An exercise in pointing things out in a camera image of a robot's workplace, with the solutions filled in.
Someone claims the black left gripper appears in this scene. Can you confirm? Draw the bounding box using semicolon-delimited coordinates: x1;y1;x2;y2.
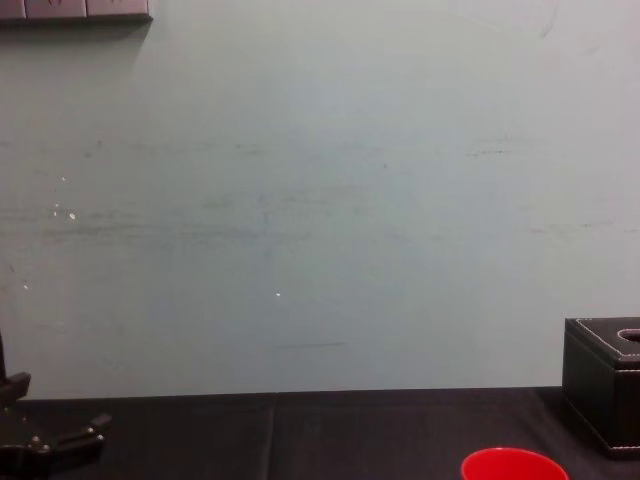
0;372;113;480

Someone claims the black table cloth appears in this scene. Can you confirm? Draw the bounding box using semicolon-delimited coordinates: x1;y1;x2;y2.
0;386;640;480

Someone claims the red plastic cup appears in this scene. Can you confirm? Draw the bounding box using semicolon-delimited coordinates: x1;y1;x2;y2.
460;448;570;480

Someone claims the black leather tissue box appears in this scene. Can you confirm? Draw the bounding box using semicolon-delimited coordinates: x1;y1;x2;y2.
563;316;640;460

